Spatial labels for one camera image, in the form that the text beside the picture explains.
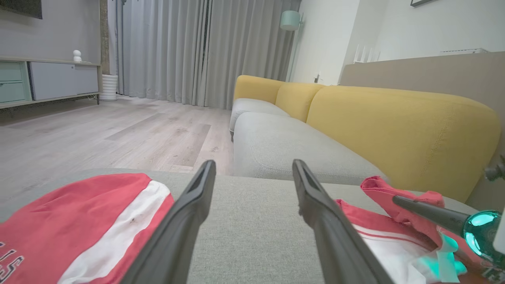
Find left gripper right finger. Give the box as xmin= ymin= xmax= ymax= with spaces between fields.
xmin=292 ymin=159 xmax=395 ymax=284

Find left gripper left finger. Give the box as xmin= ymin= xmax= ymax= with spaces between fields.
xmin=120 ymin=160 xmax=217 ymax=284

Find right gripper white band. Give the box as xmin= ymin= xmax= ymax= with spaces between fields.
xmin=392 ymin=195 xmax=505 ymax=271

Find red white basketball jersey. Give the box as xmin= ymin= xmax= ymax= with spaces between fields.
xmin=335 ymin=176 xmax=505 ymax=284

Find red shorts with white stripe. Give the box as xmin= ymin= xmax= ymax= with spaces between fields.
xmin=0 ymin=173 xmax=175 ymax=284

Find large grey sofa ottoman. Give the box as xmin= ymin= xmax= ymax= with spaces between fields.
xmin=0 ymin=168 xmax=480 ymax=284

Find yellow sofa back cushion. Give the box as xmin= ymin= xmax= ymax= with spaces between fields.
xmin=233 ymin=75 xmax=286 ymax=105
xmin=275 ymin=82 xmax=326 ymax=123
xmin=307 ymin=85 xmax=501 ymax=203

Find white ribbed vase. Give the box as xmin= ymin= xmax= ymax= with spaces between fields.
xmin=99 ymin=74 xmax=118 ymax=101

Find white upright slats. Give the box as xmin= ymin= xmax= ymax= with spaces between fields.
xmin=352 ymin=43 xmax=382 ymax=64

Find grey pleated curtain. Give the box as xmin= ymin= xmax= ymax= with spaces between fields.
xmin=107 ymin=0 xmax=302 ymax=110

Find low tv cabinet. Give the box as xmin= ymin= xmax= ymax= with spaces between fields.
xmin=0 ymin=56 xmax=102 ymax=110

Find wooden pillar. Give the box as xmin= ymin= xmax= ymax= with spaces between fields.
xmin=99 ymin=0 xmax=110 ymax=75

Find teal shade floor lamp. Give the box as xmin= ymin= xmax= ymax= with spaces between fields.
xmin=279 ymin=10 xmax=305 ymax=83

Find dark wall television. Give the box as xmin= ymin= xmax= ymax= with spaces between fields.
xmin=0 ymin=0 xmax=43 ymax=20

